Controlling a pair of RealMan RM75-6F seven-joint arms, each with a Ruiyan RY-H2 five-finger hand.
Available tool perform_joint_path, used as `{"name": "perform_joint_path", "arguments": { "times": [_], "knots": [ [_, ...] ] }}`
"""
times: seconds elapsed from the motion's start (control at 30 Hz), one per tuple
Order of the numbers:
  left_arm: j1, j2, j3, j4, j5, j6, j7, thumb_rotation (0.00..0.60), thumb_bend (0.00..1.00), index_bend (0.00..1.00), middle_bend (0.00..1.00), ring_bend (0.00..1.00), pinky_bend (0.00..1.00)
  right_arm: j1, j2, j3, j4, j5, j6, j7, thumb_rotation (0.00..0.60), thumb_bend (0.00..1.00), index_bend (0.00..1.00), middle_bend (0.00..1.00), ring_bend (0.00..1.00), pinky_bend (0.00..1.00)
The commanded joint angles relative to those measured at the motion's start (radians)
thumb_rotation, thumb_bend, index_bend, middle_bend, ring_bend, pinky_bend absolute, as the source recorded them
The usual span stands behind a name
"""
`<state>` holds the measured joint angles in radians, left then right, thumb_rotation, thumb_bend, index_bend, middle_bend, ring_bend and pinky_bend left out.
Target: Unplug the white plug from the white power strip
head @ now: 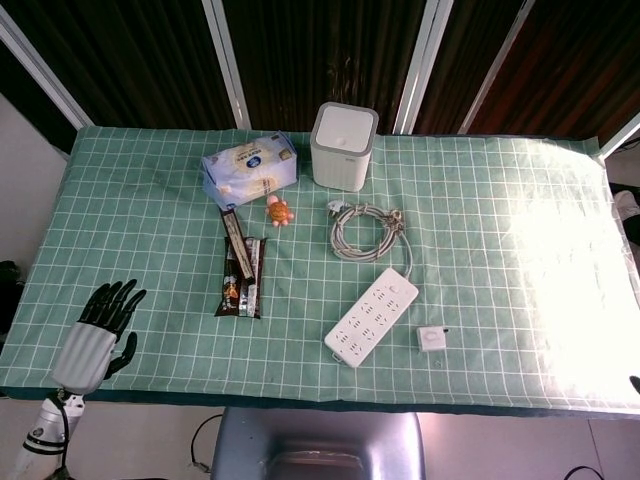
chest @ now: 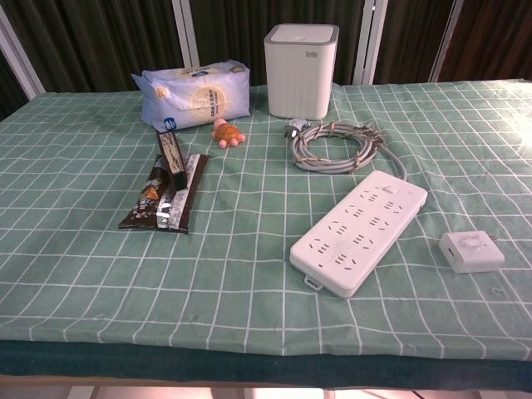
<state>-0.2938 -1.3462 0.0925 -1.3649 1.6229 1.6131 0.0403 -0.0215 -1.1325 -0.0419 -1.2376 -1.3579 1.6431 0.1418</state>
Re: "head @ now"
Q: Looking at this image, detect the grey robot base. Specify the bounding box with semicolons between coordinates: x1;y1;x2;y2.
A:
212;407;426;480

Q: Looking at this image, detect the black floor cable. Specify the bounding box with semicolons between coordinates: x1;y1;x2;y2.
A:
188;413;227;472

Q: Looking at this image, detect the white power strip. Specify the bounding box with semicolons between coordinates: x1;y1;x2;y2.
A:
323;267;420;368

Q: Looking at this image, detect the green checked tablecloth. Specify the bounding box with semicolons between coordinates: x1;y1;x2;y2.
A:
0;124;640;420

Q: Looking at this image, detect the slim brown snack box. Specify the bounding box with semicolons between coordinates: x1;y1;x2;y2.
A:
221;209;255;280

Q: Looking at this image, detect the grey cable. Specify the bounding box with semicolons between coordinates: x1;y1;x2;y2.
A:
325;201;415;277

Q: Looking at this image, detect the white cube charger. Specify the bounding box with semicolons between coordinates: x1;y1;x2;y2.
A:
417;325;449;353

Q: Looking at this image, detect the white frame post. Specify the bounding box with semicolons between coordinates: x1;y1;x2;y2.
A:
458;0;537;135
597;112;640;162
0;9;95;130
201;0;252;130
393;0;455;135

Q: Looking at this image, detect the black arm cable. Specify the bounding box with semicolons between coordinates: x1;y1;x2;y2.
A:
48;388;72;480

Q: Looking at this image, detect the brown silver snack packet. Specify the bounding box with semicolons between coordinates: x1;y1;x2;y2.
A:
238;237;265;320

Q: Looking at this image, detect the white ribbed trash bin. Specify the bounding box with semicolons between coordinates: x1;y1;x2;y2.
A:
309;101;379;193

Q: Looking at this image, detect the orange turtle toy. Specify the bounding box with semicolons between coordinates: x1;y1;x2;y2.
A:
264;195;295;227

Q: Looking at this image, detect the dark brown curtain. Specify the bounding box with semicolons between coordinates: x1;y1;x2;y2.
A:
0;0;640;151

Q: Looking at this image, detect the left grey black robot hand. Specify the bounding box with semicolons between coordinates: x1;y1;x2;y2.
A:
52;278;148;394

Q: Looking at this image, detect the blue tissue pack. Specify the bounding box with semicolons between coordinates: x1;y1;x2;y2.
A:
201;130;300;209

